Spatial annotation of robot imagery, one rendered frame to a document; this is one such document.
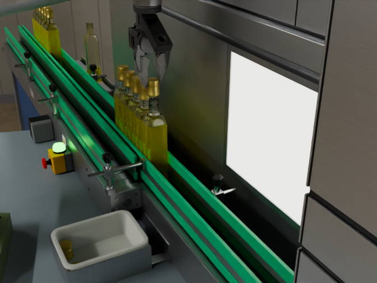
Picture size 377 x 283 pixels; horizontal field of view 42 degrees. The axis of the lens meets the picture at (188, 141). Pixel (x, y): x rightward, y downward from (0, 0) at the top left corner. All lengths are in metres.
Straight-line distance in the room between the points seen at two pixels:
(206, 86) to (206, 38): 0.13
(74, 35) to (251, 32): 3.30
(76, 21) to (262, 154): 3.30
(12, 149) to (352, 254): 1.70
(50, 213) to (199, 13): 0.76
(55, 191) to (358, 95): 1.40
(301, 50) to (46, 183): 1.06
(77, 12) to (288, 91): 3.38
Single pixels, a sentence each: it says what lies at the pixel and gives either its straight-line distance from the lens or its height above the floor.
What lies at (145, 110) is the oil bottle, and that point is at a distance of 1.39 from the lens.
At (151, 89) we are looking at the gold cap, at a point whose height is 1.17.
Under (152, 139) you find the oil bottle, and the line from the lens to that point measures 1.35.
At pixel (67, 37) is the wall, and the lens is 4.33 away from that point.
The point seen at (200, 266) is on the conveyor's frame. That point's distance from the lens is 1.17.
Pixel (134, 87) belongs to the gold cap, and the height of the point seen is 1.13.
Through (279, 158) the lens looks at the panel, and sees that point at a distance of 1.09.
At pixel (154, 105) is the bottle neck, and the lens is 1.33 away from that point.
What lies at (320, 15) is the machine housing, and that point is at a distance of 0.97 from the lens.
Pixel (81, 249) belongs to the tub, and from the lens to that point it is 1.39.
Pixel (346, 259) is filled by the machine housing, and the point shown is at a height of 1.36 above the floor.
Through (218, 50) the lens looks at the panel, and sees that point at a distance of 1.23.
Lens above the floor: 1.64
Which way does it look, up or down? 27 degrees down
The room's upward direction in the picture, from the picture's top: straight up
